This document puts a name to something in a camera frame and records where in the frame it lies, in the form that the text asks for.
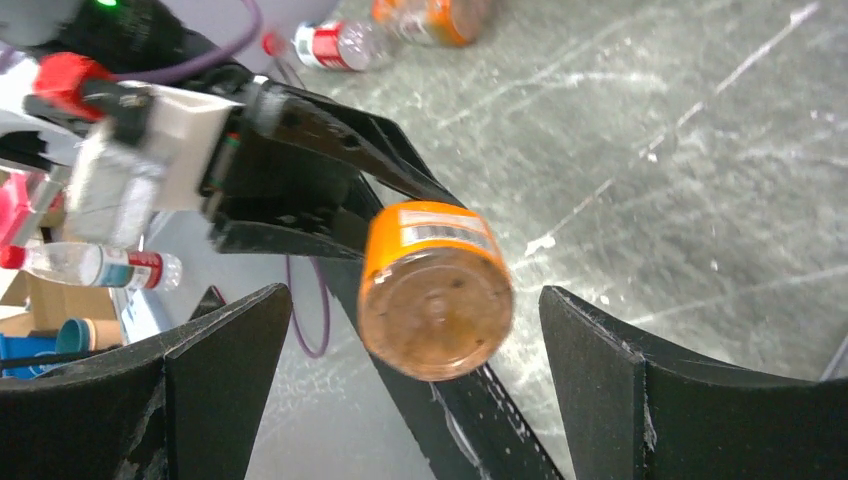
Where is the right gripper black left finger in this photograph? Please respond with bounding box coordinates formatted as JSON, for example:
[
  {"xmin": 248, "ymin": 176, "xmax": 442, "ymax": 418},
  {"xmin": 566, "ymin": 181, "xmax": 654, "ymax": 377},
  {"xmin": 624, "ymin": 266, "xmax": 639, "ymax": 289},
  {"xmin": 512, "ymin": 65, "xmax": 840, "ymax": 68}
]
[{"xmin": 1, "ymin": 284, "xmax": 292, "ymax": 479}]

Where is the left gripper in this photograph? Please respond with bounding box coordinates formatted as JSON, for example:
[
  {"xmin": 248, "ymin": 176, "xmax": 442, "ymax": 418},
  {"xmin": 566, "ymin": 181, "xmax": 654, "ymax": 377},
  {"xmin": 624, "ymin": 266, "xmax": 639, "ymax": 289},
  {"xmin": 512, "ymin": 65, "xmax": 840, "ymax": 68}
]
[{"xmin": 198, "ymin": 66, "xmax": 461, "ymax": 260}]

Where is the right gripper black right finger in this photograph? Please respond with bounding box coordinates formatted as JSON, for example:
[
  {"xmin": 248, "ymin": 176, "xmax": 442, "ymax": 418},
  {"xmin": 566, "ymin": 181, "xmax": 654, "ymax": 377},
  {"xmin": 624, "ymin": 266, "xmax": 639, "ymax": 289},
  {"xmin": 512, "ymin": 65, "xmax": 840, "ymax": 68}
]
[{"xmin": 539, "ymin": 286, "xmax": 847, "ymax": 479}]

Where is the orange juice bottle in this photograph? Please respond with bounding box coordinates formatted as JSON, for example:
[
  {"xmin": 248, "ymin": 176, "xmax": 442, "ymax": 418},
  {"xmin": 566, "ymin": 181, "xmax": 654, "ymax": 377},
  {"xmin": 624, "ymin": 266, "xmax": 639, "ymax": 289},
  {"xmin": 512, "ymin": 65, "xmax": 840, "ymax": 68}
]
[{"xmin": 357, "ymin": 201, "xmax": 514, "ymax": 382}]

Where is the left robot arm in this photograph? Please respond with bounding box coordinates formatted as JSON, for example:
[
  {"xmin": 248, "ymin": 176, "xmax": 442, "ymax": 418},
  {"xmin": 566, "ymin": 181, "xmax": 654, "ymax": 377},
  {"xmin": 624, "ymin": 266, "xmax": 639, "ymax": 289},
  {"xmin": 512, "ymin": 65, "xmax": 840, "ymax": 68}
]
[{"xmin": 1, "ymin": 1, "xmax": 456, "ymax": 260}]

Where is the blue paper cup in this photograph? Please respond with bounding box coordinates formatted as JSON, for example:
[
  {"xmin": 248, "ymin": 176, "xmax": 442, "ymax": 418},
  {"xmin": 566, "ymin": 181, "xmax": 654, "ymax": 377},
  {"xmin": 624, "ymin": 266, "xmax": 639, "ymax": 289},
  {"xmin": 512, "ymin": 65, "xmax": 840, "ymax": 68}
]
[{"xmin": 55, "ymin": 318, "xmax": 125, "ymax": 354}]

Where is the small red cap bottle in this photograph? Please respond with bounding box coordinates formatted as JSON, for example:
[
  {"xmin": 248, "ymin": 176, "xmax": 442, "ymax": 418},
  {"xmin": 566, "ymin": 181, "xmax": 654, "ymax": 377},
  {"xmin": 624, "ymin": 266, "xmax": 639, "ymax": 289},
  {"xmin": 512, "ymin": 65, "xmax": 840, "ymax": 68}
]
[{"xmin": 1, "ymin": 242, "xmax": 183, "ymax": 290}]

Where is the crushed orange label bottle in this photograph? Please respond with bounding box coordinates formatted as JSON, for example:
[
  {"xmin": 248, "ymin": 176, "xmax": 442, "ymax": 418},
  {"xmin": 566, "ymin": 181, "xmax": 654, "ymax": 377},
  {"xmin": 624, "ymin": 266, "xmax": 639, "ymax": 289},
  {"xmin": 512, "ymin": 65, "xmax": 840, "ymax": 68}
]
[{"xmin": 371, "ymin": 0, "xmax": 493, "ymax": 47}]

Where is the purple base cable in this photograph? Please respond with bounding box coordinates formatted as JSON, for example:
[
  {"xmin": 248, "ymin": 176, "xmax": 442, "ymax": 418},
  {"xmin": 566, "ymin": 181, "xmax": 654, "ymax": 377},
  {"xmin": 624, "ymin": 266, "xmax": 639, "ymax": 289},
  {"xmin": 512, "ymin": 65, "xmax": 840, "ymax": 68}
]
[{"xmin": 284, "ymin": 254, "xmax": 333, "ymax": 360}]

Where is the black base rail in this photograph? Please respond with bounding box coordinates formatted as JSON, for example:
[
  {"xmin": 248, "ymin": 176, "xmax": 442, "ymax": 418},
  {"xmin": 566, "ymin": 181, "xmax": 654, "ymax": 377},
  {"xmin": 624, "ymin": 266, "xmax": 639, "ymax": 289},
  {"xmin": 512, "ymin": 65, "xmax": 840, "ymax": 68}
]
[{"xmin": 317, "ymin": 258, "xmax": 564, "ymax": 480}]

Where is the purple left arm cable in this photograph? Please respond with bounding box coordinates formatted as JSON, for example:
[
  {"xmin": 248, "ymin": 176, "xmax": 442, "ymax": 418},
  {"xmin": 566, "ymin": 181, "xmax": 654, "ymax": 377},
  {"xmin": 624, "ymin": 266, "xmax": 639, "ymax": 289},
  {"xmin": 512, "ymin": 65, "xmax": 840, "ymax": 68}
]
[{"xmin": 112, "ymin": 0, "xmax": 265, "ymax": 86}]

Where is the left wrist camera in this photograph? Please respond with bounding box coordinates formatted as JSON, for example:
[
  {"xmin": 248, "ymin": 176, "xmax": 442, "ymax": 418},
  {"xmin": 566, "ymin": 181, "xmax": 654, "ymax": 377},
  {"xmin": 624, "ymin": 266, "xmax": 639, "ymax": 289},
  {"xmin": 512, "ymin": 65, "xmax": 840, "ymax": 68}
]
[{"xmin": 33, "ymin": 52, "xmax": 240, "ymax": 248}]

